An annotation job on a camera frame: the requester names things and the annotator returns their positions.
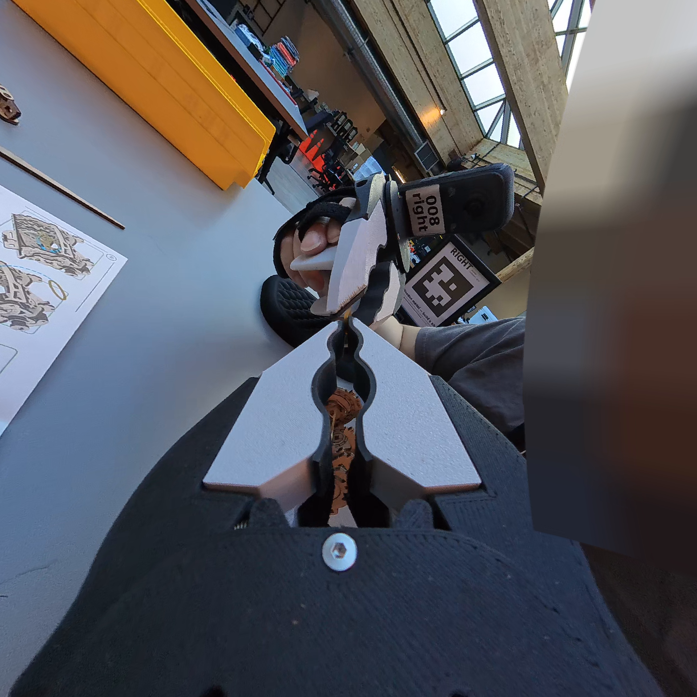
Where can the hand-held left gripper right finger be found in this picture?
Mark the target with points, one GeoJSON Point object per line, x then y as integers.
{"type": "Point", "coordinates": [419, 430]}

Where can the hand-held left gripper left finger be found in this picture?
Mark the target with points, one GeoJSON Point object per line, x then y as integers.
{"type": "Point", "coordinates": [272, 430]}

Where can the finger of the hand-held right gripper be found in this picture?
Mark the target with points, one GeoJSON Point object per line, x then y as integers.
{"type": "Point", "coordinates": [389, 305]}
{"type": "Point", "coordinates": [359, 256]}

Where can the wooden mechanical model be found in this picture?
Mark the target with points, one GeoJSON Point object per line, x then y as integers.
{"type": "Point", "coordinates": [340, 435]}

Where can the person's right forearm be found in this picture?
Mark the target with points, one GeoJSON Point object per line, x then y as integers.
{"type": "Point", "coordinates": [463, 365]}

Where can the person's right hand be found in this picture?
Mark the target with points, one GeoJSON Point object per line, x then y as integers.
{"type": "Point", "coordinates": [313, 239]}

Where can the black quilted wrist rest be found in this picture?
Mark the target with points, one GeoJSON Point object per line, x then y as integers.
{"type": "Point", "coordinates": [294, 316]}

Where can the white plastic crate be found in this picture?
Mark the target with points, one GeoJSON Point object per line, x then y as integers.
{"type": "Point", "coordinates": [482, 316]}

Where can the skylight window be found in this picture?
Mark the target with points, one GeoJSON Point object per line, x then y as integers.
{"type": "Point", "coordinates": [479, 65]}

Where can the background desk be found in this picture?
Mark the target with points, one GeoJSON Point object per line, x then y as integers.
{"type": "Point", "coordinates": [261, 65]}

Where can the yellow plastic bin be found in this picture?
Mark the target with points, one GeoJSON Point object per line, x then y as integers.
{"type": "Point", "coordinates": [163, 81]}

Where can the white instruction booklet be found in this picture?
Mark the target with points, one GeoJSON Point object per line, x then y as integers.
{"type": "Point", "coordinates": [38, 305]}

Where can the thin wooden stick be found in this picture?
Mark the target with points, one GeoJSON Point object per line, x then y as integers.
{"type": "Point", "coordinates": [60, 188]}

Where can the small wooden part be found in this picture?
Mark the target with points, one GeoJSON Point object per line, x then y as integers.
{"type": "Point", "coordinates": [8, 106]}

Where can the wooden beam post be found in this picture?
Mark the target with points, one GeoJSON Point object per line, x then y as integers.
{"type": "Point", "coordinates": [517, 265]}

